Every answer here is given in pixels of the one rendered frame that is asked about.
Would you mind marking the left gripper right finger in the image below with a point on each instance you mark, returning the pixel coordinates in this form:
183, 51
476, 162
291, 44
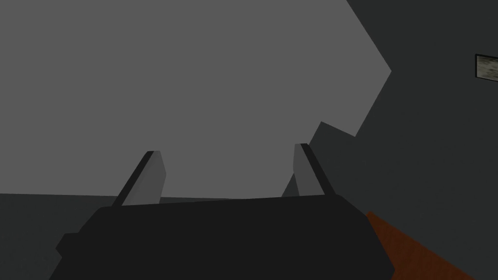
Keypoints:
309, 177

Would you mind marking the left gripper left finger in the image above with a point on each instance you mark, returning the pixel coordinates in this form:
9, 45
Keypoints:
146, 182

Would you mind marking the black framed wall picture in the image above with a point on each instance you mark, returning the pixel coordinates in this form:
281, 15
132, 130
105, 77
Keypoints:
488, 68

